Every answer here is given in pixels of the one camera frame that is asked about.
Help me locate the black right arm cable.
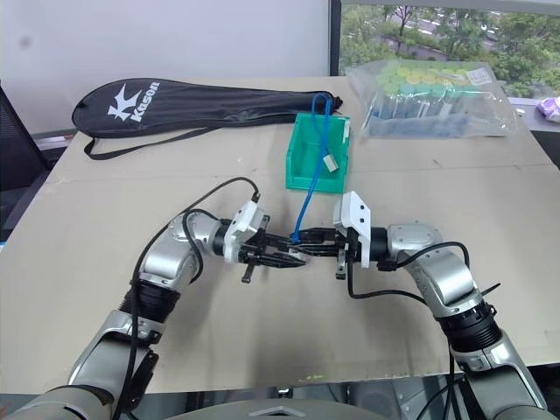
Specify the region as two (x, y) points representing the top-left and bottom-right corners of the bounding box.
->
(346, 241), (473, 420)

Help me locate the clear bag of capped tubes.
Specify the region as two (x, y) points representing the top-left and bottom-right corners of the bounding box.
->
(346, 59), (521, 141)

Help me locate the purple white crumpled packet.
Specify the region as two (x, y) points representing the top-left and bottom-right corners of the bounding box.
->
(538, 95), (560, 124)

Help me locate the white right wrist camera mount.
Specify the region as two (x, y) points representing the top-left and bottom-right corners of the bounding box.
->
(332, 190), (374, 266)

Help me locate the dark window frame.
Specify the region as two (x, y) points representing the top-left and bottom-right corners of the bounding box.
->
(327, 0), (344, 79)

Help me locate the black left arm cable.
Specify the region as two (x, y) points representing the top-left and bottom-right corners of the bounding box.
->
(114, 176), (264, 420)

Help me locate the blue network cable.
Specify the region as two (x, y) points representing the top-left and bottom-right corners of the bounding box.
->
(289, 92), (333, 245)

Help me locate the silver robot torso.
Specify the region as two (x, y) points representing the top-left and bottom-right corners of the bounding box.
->
(234, 403), (354, 420)

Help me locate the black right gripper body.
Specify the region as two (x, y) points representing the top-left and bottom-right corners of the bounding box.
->
(332, 227), (357, 281)

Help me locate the black mesh office chair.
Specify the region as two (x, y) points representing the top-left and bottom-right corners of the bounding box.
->
(0, 80), (52, 242)

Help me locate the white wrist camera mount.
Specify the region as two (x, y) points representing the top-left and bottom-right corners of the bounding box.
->
(223, 199), (270, 264)
(332, 190), (374, 266)

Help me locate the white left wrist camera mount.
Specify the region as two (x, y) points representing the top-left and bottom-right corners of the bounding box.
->
(223, 199), (270, 264)

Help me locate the green plastic bin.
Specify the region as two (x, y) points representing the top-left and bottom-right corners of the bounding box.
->
(284, 111), (354, 194)

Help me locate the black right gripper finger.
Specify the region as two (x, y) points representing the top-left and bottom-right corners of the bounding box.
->
(289, 242), (340, 259)
(299, 227), (340, 244)

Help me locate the dark side table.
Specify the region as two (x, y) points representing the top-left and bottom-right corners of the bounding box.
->
(507, 95), (560, 170)

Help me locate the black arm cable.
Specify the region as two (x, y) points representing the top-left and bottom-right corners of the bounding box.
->
(346, 241), (473, 420)
(114, 176), (264, 420)

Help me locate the black Kason racket bag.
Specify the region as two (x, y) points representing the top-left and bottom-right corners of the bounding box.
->
(71, 77), (345, 161)

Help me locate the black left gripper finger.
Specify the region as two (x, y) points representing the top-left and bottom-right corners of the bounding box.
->
(266, 234), (304, 252)
(255, 251), (312, 270)

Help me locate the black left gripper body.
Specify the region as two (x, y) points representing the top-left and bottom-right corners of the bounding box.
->
(239, 213), (282, 285)

